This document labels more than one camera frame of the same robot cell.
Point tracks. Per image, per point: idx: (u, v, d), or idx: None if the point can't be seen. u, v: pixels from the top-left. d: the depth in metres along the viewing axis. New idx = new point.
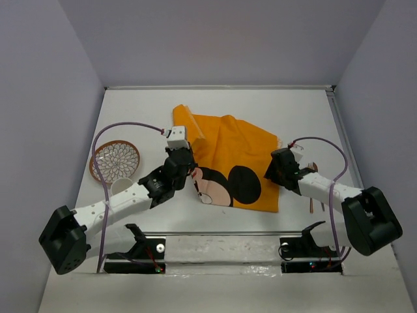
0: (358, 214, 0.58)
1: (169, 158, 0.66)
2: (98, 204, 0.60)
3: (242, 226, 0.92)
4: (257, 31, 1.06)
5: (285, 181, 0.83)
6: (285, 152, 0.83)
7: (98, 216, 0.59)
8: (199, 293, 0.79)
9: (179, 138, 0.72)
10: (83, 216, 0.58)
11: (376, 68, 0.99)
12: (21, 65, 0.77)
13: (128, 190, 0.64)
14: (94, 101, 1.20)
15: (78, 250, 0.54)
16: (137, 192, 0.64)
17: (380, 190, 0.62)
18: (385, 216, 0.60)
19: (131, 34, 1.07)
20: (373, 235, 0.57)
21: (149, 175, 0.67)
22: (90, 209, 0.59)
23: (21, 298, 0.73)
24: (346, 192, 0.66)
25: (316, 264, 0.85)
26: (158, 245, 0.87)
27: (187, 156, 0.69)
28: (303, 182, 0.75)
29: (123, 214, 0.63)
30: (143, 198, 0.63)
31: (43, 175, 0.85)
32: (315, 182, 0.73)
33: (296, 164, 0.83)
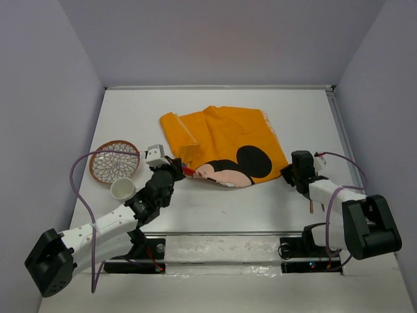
0: (355, 214, 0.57)
1: (149, 182, 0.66)
2: (85, 227, 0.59)
3: (241, 225, 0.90)
4: (256, 28, 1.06)
5: (297, 182, 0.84)
6: (305, 154, 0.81)
7: (85, 238, 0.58)
8: (199, 293, 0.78)
9: (156, 157, 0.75)
10: (70, 238, 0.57)
11: (378, 62, 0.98)
12: (28, 62, 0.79)
13: (115, 212, 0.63)
14: (93, 98, 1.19)
15: (66, 272, 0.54)
16: (124, 214, 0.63)
17: (384, 197, 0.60)
18: (385, 225, 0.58)
19: (129, 28, 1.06)
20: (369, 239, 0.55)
21: (135, 196, 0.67)
22: (77, 231, 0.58)
23: (25, 297, 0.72)
24: (351, 195, 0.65)
25: (316, 264, 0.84)
26: (158, 245, 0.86)
27: (166, 177, 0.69)
28: (314, 184, 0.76)
29: (110, 237, 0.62)
30: (129, 220, 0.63)
31: (47, 169, 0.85)
32: (324, 185, 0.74)
33: (312, 168, 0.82)
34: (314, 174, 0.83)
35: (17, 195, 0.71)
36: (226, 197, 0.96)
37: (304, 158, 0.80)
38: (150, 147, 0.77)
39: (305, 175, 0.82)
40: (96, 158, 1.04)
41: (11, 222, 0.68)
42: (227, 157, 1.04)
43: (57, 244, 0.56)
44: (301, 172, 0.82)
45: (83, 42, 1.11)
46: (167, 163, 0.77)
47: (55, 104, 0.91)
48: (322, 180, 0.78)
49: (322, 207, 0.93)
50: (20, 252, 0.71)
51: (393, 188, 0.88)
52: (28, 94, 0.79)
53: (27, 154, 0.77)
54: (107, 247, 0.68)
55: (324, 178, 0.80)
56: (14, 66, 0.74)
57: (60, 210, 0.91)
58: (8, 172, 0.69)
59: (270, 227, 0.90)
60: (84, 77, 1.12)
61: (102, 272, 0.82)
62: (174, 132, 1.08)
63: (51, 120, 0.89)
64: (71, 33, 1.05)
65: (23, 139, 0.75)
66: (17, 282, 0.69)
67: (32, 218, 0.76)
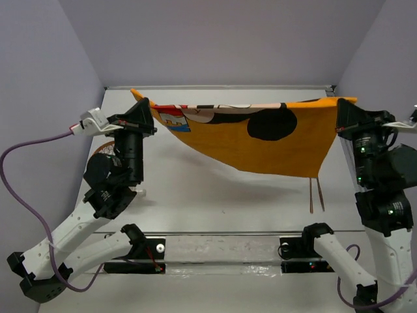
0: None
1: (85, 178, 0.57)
2: (43, 244, 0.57)
3: (242, 225, 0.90)
4: (256, 28, 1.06)
5: (361, 201, 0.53)
6: (413, 177, 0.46)
7: (44, 257, 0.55)
8: (198, 292, 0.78)
9: (98, 130, 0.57)
10: (30, 259, 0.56)
11: (377, 62, 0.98)
12: (28, 63, 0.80)
13: (72, 215, 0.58)
14: (93, 98, 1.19)
15: (43, 287, 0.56)
16: (83, 216, 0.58)
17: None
18: None
19: (129, 28, 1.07)
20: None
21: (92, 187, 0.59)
22: (36, 251, 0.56)
23: (25, 297, 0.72)
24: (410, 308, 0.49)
25: (316, 264, 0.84)
26: (157, 245, 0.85)
27: (102, 162, 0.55)
28: (386, 245, 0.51)
29: (75, 242, 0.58)
30: (88, 222, 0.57)
31: (47, 169, 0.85)
32: (395, 256, 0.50)
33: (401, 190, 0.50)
34: (397, 192, 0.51)
35: (18, 195, 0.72)
36: (225, 197, 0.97)
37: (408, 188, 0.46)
38: (83, 115, 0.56)
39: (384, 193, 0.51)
40: None
41: (10, 222, 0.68)
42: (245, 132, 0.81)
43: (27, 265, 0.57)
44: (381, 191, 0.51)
45: (83, 43, 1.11)
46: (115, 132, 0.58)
47: (55, 104, 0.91)
48: (402, 231, 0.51)
49: (322, 207, 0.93)
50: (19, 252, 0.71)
51: None
52: (28, 94, 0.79)
53: (28, 154, 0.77)
54: (105, 249, 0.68)
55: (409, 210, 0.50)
56: (14, 65, 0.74)
57: (60, 211, 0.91)
58: (8, 173, 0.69)
59: (270, 227, 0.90)
60: (84, 77, 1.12)
61: (103, 272, 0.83)
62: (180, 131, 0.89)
63: (51, 120, 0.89)
64: (71, 33, 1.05)
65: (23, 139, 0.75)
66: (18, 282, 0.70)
67: (32, 219, 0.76)
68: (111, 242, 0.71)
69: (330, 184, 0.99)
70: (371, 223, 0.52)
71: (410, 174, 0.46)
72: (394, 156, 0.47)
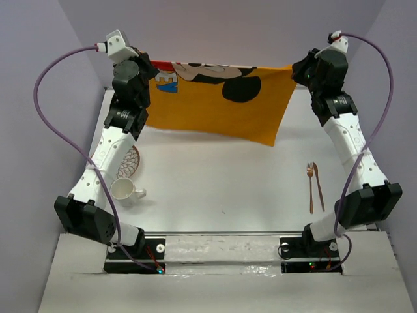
0: (362, 204, 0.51)
1: (116, 80, 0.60)
2: (86, 174, 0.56)
3: (242, 225, 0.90)
4: (256, 27, 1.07)
5: (316, 103, 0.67)
6: (341, 64, 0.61)
7: (95, 183, 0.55)
8: (199, 293, 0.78)
9: (122, 47, 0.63)
10: (81, 193, 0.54)
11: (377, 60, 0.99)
12: (29, 62, 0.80)
13: (103, 141, 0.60)
14: (93, 98, 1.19)
15: (103, 216, 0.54)
16: (113, 137, 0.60)
17: (400, 191, 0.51)
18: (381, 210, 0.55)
19: (130, 27, 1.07)
20: (353, 222, 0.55)
21: (112, 110, 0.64)
22: (83, 182, 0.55)
23: (25, 297, 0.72)
24: (372, 177, 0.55)
25: (316, 264, 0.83)
26: (158, 245, 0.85)
27: (131, 66, 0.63)
28: (337, 126, 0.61)
29: (113, 165, 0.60)
30: (122, 139, 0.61)
31: (47, 169, 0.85)
32: (348, 133, 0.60)
33: (341, 83, 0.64)
34: (341, 87, 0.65)
35: (18, 194, 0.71)
36: (225, 197, 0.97)
37: (337, 70, 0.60)
38: (109, 35, 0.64)
39: (330, 90, 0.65)
40: None
41: (11, 221, 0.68)
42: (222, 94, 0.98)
43: (76, 207, 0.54)
44: (325, 86, 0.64)
45: (84, 42, 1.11)
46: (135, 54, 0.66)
47: (55, 103, 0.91)
48: (349, 115, 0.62)
49: (322, 207, 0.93)
50: (19, 252, 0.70)
51: None
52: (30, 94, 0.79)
53: (28, 153, 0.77)
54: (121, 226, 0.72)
55: (352, 101, 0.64)
56: (15, 65, 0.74)
57: None
58: (9, 171, 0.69)
59: (270, 227, 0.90)
60: (84, 76, 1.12)
61: (102, 272, 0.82)
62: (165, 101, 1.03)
63: (52, 119, 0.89)
64: (71, 33, 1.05)
65: (24, 138, 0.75)
66: (17, 282, 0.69)
67: (32, 218, 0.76)
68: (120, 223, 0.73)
69: (330, 184, 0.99)
70: (325, 117, 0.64)
71: (337, 62, 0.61)
72: (323, 54, 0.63)
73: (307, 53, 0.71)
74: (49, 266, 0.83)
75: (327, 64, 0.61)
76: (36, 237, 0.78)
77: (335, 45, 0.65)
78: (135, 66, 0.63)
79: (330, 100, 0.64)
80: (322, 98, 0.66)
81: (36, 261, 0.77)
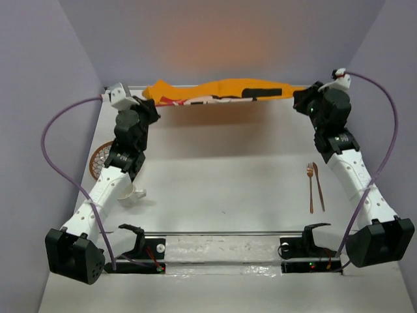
0: (374, 242, 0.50)
1: (118, 127, 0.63)
2: (81, 208, 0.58)
3: (242, 225, 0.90)
4: (256, 27, 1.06)
5: (318, 140, 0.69)
6: (343, 104, 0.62)
7: (89, 218, 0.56)
8: (199, 293, 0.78)
9: (122, 97, 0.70)
10: (75, 227, 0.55)
11: (378, 60, 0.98)
12: (29, 62, 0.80)
13: (101, 178, 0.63)
14: (93, 98, 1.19)
15: (93, 253, 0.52)
16: (111, 175, 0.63)
17: (413, 227, 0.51)
18: (395, 248, 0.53)
19: (130, 27, 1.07)
20: (368, 261, 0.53)
21: (112, 153, 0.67)
22: (77, 216, 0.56)
23: (25, 298, 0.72)
24: (379, 212, 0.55)
25: (316, 264, 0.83)
26: (158, 245, 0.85)
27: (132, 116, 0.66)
28: (341, 162, 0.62)
29: (109, 203, 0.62)
30: (119, 178, 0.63)
31: (47, 169, 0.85)
32: (352, 169, 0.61)
33: (344, 122, 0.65)
34: (343, 126, 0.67)
35: (18, 195, 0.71)
36: (225, 197, 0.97)
37: (340, 112, 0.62)
38: (112, 87, 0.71)
39: (331, 129, 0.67)
40: (96, 158, 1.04)
41: (10, 222, 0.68)
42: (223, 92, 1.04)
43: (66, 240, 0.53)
44: (328, 125, 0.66)
45: (84, 42, 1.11)
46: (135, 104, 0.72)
47: (55, 103, 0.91)
48: (352, 152, 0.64)
49: (322, 207, 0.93)
50: (19, 253, 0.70)
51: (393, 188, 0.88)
52: (29, 94, 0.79)
53: (28, 153, 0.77)
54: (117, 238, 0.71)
55: (353, 139, 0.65)
56: (15, 65, 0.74)
57: (60, 210, 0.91)
58: (8, 173, 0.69)
59: (270, 227, 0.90)
60: (84, 76, 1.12)
61: (102, 272, 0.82)
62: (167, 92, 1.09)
63: (52, 119, 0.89)
64: (71, 33, 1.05)
65: (24, 139, 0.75)
66: (17, 283, 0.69)
67: (31, 219, 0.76)
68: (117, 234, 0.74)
69: (331, 184, 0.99)
70: (328, 154, 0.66)
71: (341, 104, 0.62)
72: (327, 94, 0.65)
73: (311, 86, 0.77)
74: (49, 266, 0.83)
75: (330, 104, 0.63)
76: (37, 238, 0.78)
77: (337, 81, 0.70)
78: (136, 115, 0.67)
79: (333, 137, 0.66)
80: (324, 135, 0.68)
81: (35, 263, 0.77)
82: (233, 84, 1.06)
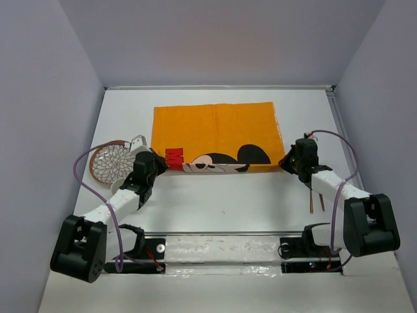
0: (357, 213, 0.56)
1: (136, 161, 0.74)
2: (100, 207, 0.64)
3: (242, 226, 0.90)
4: (255, 27, 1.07)
5: (300, 173, 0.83)
6: (309, 143, 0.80)
7: (107, 213, 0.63)
8: (199, 293, 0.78)
9: (139, 145, 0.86)
10: (93, 217, 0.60)
11: (377, 60, 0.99)
12: (29, 62, 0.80)
13: (116, 194, 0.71)
14: (93, 98, 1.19)
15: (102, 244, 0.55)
16: (126, 193, 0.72)
17: (388, 199, 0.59)
18: (386, 225, 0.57)
19: (130, 27, 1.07)
20: (366, 242, 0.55)
21: (126, 183, 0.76)
22: (95, 212, 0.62)
23: (25, 298, 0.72)
24: (355, 192, 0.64)
25: (316, 264, 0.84)
26: (158, 245, 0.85)
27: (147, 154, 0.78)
28: (318, 178, 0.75)
29: (120, 213, 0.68)
30: (133, 196, 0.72)
31: (47, 169, 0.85)
32: (327, 178, 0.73)
33: (316, 158, 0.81)
34: (317, 162, 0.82)
35: (18, 193, 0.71)
36: (225, 197, 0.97)
37: (309, 147, 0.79)
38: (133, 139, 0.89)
39: (309, 164, 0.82)
40: (96, 158, 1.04)
41: (10, 222, 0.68)
42: (222, 144, 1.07)
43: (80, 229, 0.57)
44: (304, 161, 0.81)
45: (84, 42, 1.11)
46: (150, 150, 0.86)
47: (55, 102, 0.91)
48: (326, 171, 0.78)
49: (322, 207, 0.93)
50: (19, 252, 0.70)
51: (393, 187, 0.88)
52: (29, 94, 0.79)
53: (28, 152, 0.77)
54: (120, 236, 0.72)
55: (327, 167, 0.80)
56: (15, 65, 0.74)
57: (60, 210, 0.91)
58: (8, 172, 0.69)
59: (270, 227, 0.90)
60: (84, 76, 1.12)
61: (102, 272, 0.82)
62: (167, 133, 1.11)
63: (52, 119, 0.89)
64: (71, 33, 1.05)
65: (23, 138, 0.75)
66: (17, 282, 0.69)
67: (32, 218, 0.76)
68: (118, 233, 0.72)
69: None
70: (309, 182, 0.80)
71: (308, 142, 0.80)
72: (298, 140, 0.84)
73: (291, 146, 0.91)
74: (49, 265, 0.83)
75: (300, 144, 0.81)
76: (37, 237, 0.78)
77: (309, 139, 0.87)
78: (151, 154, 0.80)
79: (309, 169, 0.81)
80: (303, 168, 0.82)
81: (36, 261, 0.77)
82: (231, 139, 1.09)
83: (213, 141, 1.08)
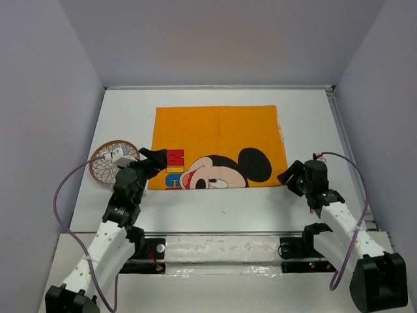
0: (369, 277, 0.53)
1: (116, 184, 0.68)
2: (80, 265, 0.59)
3: (242, 227, 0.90)
4: (255, 27, 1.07)
5: (309, 199, 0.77)
6: (319, 166, 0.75)
7: (88, 272, 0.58)
8: (199, 293, 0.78)
9: (118, 156, 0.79)
10: (74, 283, 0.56)
11: (377, 61, 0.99)
12: (29, 62, 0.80)
13: (98, 233, 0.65)
14: (93, 98, 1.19)
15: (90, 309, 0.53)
16: (109, 231, 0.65)
17: (404, 261, 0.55)
18: (397, 286, 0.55)
19: (130, 27, 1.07)
20: (371, 303, 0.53)
21: (109, 207, 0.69)
22: (76, 273, 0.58)
23: (25, 298, 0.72)
24: (369, 248, 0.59)
25: (316, 264, 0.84)
26: (158, 245, 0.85)
27: (130, 173, 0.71)
28: (330, 212, 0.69)
29: (107, 258, 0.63)
30: (116, 232, 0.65)
31: (47, 169, 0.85)
32: (340, 216, 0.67)
33: (326, 182, 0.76)
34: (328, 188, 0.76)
35: (18, 193, 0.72)
36: (226, 199, 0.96)
37: (318, 172, 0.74)
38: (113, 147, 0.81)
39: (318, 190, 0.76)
40: (96, 158, 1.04)
41: (10, 222, 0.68)
42: (225, 145, 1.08)
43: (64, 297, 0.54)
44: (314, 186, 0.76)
45: (84, 42, 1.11)
46: (134, 160, 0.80)
47: (55, 102, 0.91)
48: (338, 203, 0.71)
49: None
50: (19, 252, 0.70)
51: (393, 188, 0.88)
52: (29, 92, 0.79)
53: (28, 152, 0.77)
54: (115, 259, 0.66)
55: (339, 195, 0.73)
56: (14, 64, 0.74)
57: (60, 210, 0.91)
58: (9, 171, 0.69)
59: (270, 227, 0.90)
60: (84, 76, 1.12)
61: None
62: (169, 134, 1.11)
63: (52, 119, 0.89)
64: (71, 33, 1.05)
65: (23, 137, 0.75)
66: (17, 283, 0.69)
67: (32, 218, 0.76)
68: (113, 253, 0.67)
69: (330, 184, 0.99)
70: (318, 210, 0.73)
71: (318, 165, 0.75)
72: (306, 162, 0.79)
73: (293, 163, 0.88)
74: (48, 266, 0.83)
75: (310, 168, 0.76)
76: (37, 238, 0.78)
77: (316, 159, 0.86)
78: (134, 172, 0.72)
79: (320, 195, 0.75)
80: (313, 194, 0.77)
81: (36, 262, 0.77)
82: (232, 141, 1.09)
83: (214, 145, 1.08)
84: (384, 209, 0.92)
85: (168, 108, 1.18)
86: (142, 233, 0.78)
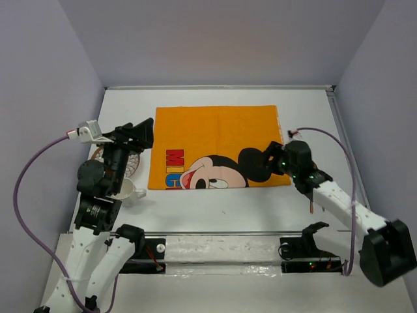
0: (380, 250, 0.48)
1: (80, 184, 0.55)
2: (60, 283, 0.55)
3: (242, 226, 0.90)
4: (255, 27, 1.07)
5: (297, 183, 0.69)
6: (303, 150, 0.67)
7: (68, 295, 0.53)
8: (199, 293, 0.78)
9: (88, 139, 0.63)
10: (57, 306, 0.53)
11: (377, 61, 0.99)
12: (30, 63, 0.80)
13: (74, 244, 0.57)
14: (93, 98, 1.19)
15: None
16: (84, 240, 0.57)
17: (406, 226, 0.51)
18: (404, 251, 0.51)
19: (130, 27, 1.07)
20: (387, 275, 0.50)
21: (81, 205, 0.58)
22: (57, 294, 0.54)
23: (25, 298, 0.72)
24: (371, 222, 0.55)
25: (316, 264, 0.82)
26: (158, 245, 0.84)
27: (95, 165, 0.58)
28: (321, 193, 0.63)
29: (88, 270, 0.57)
30: (92, 242, 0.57)
31: (47, 169, 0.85)
32: (333, 195, 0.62)
33: (312, 163, 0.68)
34: (314, 168, 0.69)
35: (18, 193, 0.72)
36: (225, 198, 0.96)
37: (303, 156, 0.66)
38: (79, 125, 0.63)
39: (304, 172, 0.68)
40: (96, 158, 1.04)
41: (10, 223, 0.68)
42: (225, 145, 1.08)
43: None
44: (300, 169, 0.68)
45: (84, 43, 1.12)
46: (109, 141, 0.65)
47: (55, 103, 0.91)
48: (327, 182, 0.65)
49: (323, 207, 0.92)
50: (19, 253, 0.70)
51: (393, 187, 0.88)
52: (29, 93, 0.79)
53: (29, 152, 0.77)
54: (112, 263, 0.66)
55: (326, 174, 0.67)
56: (14, 64, 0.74)
57: (60, 210, 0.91)
58: (9, 172, 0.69)
59: (270, 227, 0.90)
60: (85, 76, 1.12)
61: None
62: (169, 135, 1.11)
63: (53, 119, 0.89)
64: (72, 33, 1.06)
65: (24, 137, 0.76)
66: (17, 283, 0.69)
67: (32, 218, 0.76)
68: (113, 253, 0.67)
69: None
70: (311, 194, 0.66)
71: (301, 149, 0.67)
72: (288, 145, 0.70)
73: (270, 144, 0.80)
74: (49, 266, 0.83)
75: (293, 152, 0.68)
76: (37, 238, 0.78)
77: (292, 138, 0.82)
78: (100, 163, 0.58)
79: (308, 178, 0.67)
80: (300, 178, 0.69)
81: (36, 262, 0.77)
82: (232, 141, 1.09)
83: (214, 145, 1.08)
84: (384, 209, 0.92)
85: (168, 108, 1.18)
86: (142, 233, 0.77)
